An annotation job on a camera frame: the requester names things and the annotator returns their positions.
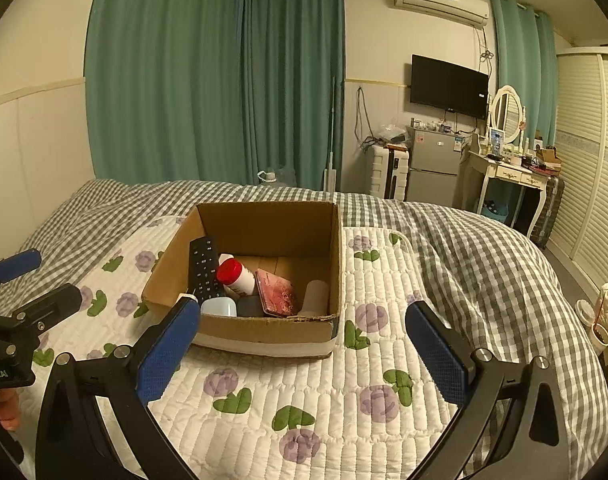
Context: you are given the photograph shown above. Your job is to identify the white louvered wardrobe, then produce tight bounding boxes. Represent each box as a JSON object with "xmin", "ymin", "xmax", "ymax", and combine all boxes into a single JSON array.
[{"xmin": 554, "ymin": 46, "xmax": 608, "ymax": 288}]

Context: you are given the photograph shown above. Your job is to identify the row of small toiletry bottles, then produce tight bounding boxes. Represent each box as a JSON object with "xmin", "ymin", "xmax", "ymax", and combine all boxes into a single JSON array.
[{"xmin": 409, "ymin": 117, "xmax": 467, "ymax": 136}]

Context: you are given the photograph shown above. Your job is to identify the white dressing table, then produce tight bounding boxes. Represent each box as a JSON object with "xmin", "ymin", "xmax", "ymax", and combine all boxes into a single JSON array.
[{"xmin": 466, "ymin": 147, "xmax": 550, "ymax": 238}]

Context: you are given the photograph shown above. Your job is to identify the white suitcase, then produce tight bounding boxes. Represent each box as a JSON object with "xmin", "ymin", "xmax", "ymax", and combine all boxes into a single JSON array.
[{"xmin": 368, "ymin": 144, "xmax": 411, "ymax": 201}]

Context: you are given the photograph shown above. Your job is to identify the silver fridge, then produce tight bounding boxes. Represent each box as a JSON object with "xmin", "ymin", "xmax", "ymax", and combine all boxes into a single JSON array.
[{"xmin": 405, "ymin": 126, "xmax": 469, "ymax": 206}]

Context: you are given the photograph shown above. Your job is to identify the pale blue plastic case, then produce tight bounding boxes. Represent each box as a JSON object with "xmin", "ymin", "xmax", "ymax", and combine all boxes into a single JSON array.
[{"xmin": 200, "ymin": 297, "xmax": 238, "ymax": 318}]

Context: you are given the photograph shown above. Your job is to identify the hanging wall cables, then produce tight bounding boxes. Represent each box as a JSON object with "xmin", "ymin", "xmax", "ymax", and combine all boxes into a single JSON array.
[{"xmin": 355, "ymin": 86, "xmax": 380, "ymax": 153}]

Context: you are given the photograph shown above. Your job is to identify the person's left hand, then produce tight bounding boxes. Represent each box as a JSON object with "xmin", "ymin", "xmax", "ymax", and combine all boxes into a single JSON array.
[{"xmin": 0, "ymin": 389, "xmax": 21, "ymax": 432}]

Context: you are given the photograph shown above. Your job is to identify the black remote control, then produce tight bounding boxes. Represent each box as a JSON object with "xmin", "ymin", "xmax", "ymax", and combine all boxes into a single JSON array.
[{"xmin": 188, "ymin": 236, "xmax": 226, "ymax": 305}]

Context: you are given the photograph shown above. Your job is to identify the red patterned case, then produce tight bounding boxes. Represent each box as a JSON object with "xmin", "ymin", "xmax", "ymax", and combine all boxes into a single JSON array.
[{"xmin": 255, "ymin": 269, "xmax": 299, "ymax": 318}]

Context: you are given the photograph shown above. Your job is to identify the cardboard box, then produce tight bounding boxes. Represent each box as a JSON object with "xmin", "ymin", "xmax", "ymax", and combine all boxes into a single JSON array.
[{"xmin": 141, "ymin": 201, "xmax": 343, "ymax": 359}]

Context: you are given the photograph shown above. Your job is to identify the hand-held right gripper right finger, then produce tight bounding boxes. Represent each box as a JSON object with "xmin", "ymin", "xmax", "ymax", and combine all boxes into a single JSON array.
[{"xmin": 405, "ymin": 300, "xmax": 567, "ymax": 480}]

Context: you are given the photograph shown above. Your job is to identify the air conditioner cable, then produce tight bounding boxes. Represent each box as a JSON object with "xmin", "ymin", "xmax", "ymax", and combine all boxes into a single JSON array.
[{"xmin": 476, "ymin": 25, "xmax": 495, "ymax": 78}]

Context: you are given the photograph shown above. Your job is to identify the white plastic cylinder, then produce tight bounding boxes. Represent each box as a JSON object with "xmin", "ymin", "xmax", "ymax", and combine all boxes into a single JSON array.
[{"xmin": 304, "ymin": 280, "xmax": 331, "ymax": 317}]

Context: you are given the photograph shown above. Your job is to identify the wide green curtain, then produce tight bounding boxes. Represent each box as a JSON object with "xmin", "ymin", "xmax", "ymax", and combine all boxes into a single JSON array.
[{"xmin": 84, "ymin": 0, "xmax": 247, "ymax": 186}]

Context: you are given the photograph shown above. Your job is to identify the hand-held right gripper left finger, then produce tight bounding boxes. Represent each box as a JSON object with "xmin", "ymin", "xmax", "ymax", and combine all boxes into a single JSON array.
[{"xmin": 35, "ymin": 296, "xmax": 201, "ymax": 480}]

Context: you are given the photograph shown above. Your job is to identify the grey suitcase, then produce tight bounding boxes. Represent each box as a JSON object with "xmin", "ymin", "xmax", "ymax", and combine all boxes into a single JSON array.
[{"xmin": 529, "ymin": 174, "xmax": 566, "ymax": 250}]

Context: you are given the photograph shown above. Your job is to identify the narrow green curtain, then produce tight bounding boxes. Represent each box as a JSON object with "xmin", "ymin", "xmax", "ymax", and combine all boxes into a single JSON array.
[{"xmin": 239, "ymin": 0, "xmax": 347, "ymax": 191}]

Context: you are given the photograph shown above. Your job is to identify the white slipper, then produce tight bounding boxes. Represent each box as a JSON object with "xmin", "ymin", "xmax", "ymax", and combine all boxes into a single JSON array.
[{"xmin": 575, "ymin": 299, "xmax": 608, "ymax": 347}]

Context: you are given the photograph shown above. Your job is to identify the white bottle with red cap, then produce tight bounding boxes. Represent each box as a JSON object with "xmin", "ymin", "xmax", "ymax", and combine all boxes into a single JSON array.
[{"xmin": 216, "ymin": 255, "xmax": 259, "ymax": 297}]

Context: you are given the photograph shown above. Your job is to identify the floral quilted mat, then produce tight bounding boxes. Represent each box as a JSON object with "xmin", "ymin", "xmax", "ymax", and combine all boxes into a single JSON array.
[{"xmin": 14, "ymin": 215, "xmax": 485, "ymax": 480}]

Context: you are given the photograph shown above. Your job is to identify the white oval mirror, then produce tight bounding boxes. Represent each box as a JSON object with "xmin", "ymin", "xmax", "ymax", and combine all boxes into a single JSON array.
[{"xmin": 488, "ymin": 85, "xmax": 527, "ymax": 147}]

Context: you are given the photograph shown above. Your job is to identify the black wall television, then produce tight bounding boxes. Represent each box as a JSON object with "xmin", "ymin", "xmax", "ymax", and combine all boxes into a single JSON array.
[{"xmin": 410, "ymin": 54, "xmax": 490, "ymax": 121}]

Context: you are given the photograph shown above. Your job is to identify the white flat mop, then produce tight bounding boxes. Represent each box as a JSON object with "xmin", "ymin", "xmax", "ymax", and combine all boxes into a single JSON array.
[{"xmin": 321, "ymin": 76, "xmax": 341, "ymax": 192}]

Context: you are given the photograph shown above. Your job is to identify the clear plastic bag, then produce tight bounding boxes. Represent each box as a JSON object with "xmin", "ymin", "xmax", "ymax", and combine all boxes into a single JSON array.
[{"xmin": 376, "ymin": 122, "xmax": 410, "ymax": 146}]

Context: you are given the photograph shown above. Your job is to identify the blue bin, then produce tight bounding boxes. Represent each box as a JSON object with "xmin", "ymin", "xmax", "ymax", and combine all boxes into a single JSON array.
[{"xmin": 479, "ymin": 195, "xmax": 510, "ymax": 221}]

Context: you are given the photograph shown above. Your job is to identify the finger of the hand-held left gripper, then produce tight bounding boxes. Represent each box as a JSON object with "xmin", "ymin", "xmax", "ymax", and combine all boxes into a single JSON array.
[
  {"xmin": 0, "ymin": 283, "xmax": 83, "ymax": 356},
  {"xmin": 0, "ymin": 249, "xmax": 42, "ymax": 306}
]

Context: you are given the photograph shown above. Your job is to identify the light green eyelet curtain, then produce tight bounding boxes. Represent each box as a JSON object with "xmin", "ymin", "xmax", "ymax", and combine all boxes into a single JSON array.
[{"xmin": 490, "ymin": 0, "xmax": 557, "ymax": 146}]

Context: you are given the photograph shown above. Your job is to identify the white air conditioner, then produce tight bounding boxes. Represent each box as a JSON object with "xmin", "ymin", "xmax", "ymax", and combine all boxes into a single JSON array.
[{"xmin": 393, "ymin": 0, "xmax": 491, "ymax": 30}]

